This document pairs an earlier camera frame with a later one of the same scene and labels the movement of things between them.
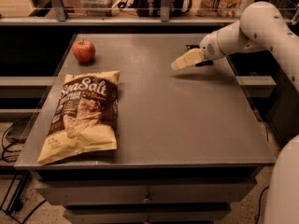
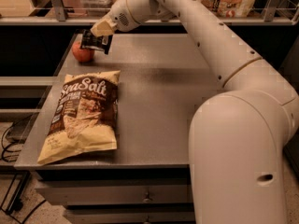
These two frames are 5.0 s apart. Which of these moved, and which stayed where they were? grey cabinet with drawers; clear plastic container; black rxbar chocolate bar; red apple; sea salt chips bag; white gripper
Moved: black rxbar chocolate bar; white gripper
Stayed: grey cabinet with drawers; clear plastic container; red apple; sea salt chips bag
